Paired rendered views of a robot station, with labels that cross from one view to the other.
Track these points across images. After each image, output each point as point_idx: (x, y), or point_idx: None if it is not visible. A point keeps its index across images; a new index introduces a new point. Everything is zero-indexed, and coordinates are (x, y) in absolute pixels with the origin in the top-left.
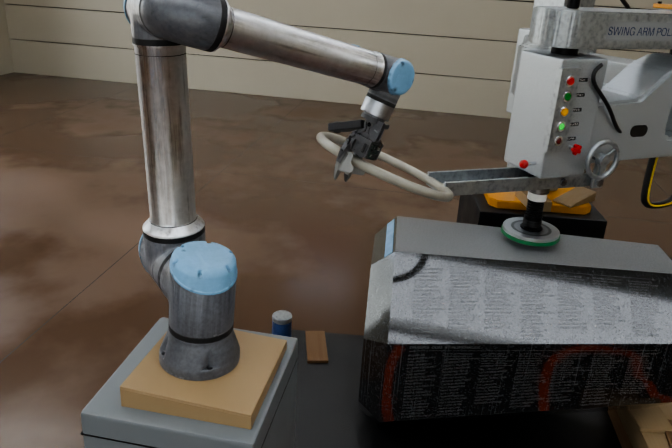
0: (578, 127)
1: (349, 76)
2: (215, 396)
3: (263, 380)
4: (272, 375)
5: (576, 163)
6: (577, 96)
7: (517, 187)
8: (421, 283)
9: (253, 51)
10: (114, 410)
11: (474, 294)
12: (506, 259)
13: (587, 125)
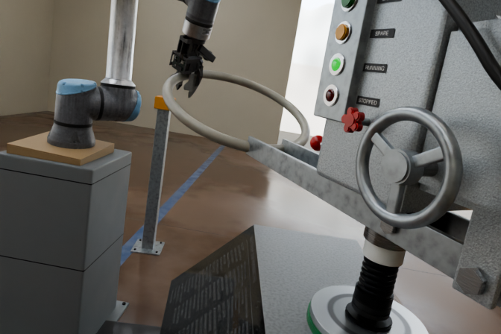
0: (386, 77)
1: None
2: (30, 140)
3: (38, 149)
4: (47, 156)
5: (380, 170)
6: (385, 1)
7: (312, 186)
8: (224, 258)
9: None
10: None
11: (214, 300)
12: (264, 296)
13: (409, 75)
